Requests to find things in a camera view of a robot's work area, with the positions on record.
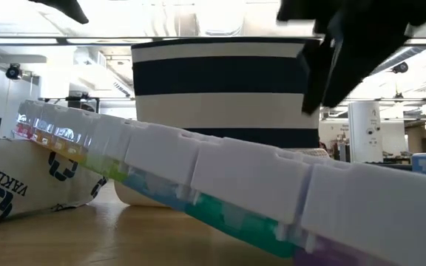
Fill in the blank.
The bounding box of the silver ceiling duct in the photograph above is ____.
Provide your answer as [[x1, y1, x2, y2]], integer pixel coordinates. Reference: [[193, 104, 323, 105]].
[[368, 16, 426, 77]]

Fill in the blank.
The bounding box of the navy white striped fabric basket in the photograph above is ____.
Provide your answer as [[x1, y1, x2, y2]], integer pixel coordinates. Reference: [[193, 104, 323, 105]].
[[131, 36, 322, 149]]

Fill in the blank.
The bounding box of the white printed VAKLY pouch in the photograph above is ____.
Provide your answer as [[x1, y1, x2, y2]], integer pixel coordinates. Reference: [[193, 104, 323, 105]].
[[0, 134, 109, 225]]

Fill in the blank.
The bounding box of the white round pillar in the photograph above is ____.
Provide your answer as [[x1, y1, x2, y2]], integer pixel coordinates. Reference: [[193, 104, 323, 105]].
[[347, 100, 385, 164]]

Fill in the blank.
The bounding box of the rainbow weekly pill organizer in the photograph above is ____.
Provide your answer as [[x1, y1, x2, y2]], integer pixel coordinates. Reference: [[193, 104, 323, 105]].
[[13, 99, 426, 266]]

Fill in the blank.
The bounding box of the white textured bandage pack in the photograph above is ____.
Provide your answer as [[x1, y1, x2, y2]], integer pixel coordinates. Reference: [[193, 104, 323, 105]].
[[285, 147, 331, 160]]

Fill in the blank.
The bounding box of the black ceiling camera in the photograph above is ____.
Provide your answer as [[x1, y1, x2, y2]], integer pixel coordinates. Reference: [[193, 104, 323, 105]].
[[391, 61, 410, 75], [4, 63, 24, 81]]

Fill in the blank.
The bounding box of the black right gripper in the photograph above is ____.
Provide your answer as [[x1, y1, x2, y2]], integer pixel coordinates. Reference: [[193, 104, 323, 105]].
[[276, 0, 426, 116]]

